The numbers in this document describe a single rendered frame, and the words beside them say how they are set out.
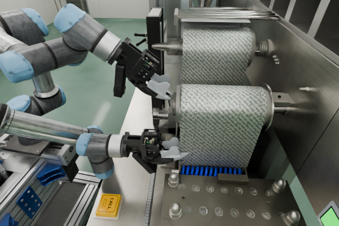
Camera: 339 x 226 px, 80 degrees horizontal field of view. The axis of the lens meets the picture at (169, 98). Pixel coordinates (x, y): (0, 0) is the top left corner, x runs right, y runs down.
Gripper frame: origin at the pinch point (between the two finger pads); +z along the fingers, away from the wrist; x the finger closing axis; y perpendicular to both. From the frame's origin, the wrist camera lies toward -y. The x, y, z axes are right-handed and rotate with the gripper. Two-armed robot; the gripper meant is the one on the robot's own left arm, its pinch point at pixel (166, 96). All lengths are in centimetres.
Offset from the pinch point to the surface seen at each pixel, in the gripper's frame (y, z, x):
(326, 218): 16.1, 33.3, -29.7
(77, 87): -191, -33, 191
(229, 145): 3.4, 23.4, -7.7
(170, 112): -4.0, 5.0, -0.3
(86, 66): -200, -44, 259
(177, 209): -12.2, 16.3, -24.5
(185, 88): 7.2, 1.6, -2.0
